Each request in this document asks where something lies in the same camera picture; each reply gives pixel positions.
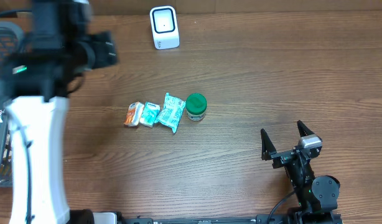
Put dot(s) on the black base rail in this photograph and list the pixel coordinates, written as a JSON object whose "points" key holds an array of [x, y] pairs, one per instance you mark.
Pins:
{"points": [[116, 218]]}

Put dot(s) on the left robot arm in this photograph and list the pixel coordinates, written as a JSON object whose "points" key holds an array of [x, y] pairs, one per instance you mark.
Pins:
{"points": [[34, 93]]}

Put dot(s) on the grey plastic mesh basket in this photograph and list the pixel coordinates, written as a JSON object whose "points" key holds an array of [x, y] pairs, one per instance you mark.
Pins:
{"points": [[10, 36]]}

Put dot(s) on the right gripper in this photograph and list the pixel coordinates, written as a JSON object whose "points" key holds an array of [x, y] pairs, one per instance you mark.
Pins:
{"points": [[269, 150]]}

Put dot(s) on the small teal packet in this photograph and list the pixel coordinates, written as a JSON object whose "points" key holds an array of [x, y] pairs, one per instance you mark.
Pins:
{"points": [[149, 114]]}

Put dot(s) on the teal white snack packet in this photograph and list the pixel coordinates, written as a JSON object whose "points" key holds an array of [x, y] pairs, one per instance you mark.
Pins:
{"points": [[171, 113]]}

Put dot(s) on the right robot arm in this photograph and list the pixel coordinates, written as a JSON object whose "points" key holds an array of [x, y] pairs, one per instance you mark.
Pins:
{"points": [[313, 199]]}

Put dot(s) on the green lid jar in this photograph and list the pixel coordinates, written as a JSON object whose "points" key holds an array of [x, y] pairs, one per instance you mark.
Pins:
{"points": [[196, 105]]}

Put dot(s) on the orange white packet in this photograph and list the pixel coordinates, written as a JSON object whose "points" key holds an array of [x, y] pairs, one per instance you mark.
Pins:
{"points": [[134, 113]]}

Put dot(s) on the white barcode scanner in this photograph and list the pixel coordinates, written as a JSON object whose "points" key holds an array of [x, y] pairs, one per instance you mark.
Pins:
{"points": [[165, 30]]}

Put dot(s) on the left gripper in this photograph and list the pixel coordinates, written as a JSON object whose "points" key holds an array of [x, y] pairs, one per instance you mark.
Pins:
{"points": [[107, 49]]}

